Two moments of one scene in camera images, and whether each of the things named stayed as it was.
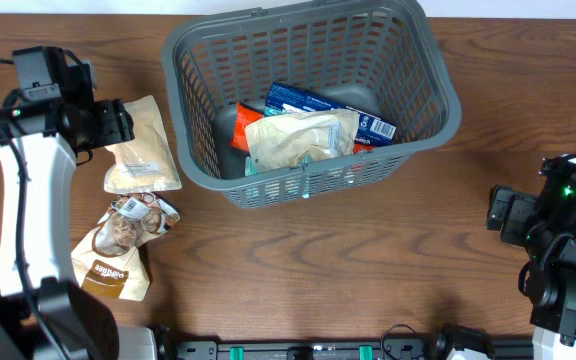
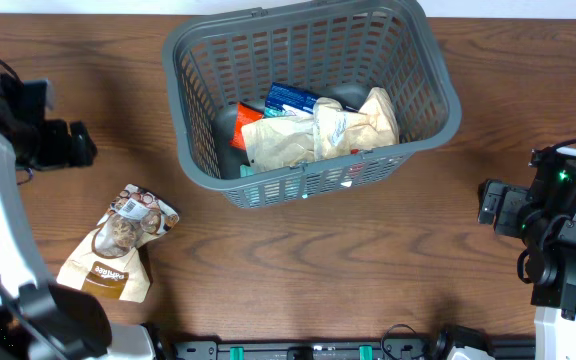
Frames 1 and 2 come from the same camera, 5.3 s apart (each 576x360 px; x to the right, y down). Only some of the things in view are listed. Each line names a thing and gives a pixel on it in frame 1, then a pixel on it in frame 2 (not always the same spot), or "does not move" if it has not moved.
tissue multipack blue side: x=372 y=130 does not move
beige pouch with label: x=147 y=163 → x=338 y=131
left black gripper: x=117 y=120 → x=58 y=152
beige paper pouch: x=283 y=140 does not move
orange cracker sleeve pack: x=246 y=114 does not move
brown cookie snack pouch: x=108 y=261 does not move
